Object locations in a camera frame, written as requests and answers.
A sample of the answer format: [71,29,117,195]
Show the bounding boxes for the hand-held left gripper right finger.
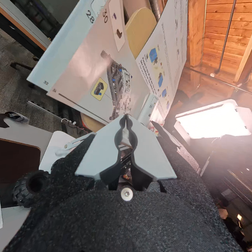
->
[127,114,177,181]

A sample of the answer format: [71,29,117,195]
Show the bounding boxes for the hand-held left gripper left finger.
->
[75,114,127,181]

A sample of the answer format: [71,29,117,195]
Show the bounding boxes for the building instruction booklet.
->
[27,0,165,126]

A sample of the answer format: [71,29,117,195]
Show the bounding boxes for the grey desk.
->
[0,118,53,238]

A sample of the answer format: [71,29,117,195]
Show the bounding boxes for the white lamp base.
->
[39,130,83,172]

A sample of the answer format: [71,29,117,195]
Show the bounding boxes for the bright studio light panel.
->
[174,99,252,140]

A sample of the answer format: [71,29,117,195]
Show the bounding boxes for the black rubber tyre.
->
[11,170,50,208]

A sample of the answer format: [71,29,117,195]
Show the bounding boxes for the printed paper sheet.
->
[136,0,188,111]

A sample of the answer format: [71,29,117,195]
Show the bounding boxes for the rounded wooden panel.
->
[125,7,158,59]

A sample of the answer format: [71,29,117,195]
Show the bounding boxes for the metal ceiling pipe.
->
[218,0,237,74]

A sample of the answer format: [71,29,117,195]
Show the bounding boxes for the wooden post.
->
[188,0,207,67]

